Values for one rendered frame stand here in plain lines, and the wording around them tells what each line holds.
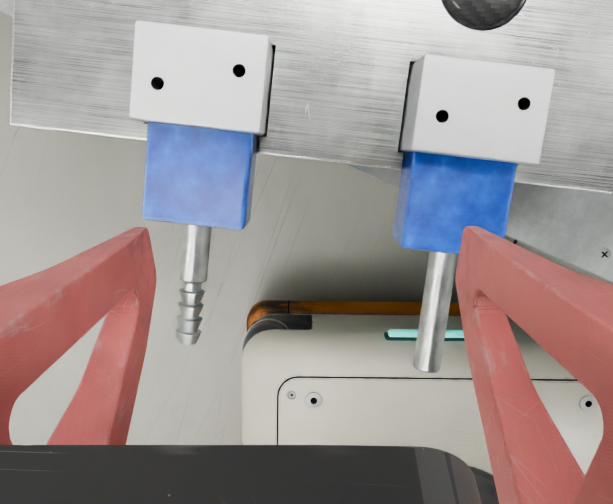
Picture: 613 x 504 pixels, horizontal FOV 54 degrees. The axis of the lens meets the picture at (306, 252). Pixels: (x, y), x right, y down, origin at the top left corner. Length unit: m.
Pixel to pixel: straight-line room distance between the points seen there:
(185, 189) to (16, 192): 1.00
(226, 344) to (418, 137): 0.98
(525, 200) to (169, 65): 0.19
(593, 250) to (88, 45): 0.27
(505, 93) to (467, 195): 0.04
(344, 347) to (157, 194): 0.67
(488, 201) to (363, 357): 0.65
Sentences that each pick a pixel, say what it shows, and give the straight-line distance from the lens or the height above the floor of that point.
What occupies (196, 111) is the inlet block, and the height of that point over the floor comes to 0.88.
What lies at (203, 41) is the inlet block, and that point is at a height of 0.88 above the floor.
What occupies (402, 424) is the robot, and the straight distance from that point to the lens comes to 0.94.
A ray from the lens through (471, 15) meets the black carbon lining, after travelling 0.28.
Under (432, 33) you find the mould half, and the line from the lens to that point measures 0.27.
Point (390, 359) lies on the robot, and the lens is 0.90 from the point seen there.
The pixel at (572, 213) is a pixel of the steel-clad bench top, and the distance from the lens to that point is 0.35.
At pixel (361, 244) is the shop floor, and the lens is 1.13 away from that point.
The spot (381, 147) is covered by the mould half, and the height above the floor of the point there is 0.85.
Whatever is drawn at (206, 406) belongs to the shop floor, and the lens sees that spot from 1.23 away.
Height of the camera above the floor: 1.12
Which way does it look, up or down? 81 degrees down
